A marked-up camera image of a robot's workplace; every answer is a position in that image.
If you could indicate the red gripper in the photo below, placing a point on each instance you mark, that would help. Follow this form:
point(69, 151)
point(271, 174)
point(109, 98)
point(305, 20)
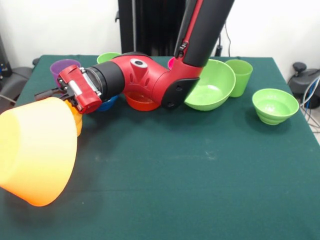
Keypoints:
point(85, 95)

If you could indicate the yellow ribbed cup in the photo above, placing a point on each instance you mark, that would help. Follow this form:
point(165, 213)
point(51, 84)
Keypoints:
point(78, 122)

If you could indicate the large orange bowl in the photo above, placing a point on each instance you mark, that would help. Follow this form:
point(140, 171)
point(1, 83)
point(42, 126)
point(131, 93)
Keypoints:
point(37, 150)

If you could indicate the red bowl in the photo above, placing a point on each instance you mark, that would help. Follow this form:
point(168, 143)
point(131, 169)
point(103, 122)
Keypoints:
point(140, 103)

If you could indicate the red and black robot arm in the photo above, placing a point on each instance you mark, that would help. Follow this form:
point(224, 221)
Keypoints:
point(195, 32)

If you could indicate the purple cup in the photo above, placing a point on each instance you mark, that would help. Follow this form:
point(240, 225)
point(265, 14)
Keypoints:
point(60, 68)

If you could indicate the black chair base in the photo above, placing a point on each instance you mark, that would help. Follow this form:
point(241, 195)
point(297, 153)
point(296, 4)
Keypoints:
point(17, 77)
point(303, 80)

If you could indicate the blue ribbed bowl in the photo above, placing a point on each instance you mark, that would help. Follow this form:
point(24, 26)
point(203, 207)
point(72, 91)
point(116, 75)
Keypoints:
point(107, 105)

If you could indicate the green ribbed cup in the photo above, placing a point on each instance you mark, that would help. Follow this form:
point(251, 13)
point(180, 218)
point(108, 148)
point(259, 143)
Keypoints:
point(105, 57)

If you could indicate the pink bowl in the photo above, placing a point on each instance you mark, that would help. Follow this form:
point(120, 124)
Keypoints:
point(170, 64)

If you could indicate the dark green tablecloth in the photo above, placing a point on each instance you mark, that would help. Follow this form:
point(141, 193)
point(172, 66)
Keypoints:
point(175, 175)

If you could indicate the large green bowl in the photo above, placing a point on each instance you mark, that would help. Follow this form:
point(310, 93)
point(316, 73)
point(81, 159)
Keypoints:
point(212, 85)

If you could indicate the green smooth cup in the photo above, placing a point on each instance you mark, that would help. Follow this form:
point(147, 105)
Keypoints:
point(241, 82)

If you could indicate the small green ribbed bowl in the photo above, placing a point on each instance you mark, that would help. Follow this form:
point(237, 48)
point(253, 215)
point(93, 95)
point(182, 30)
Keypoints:
point(275, 105)

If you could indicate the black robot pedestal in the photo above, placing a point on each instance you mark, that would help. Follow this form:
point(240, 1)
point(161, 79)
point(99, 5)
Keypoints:
point(150, 25)

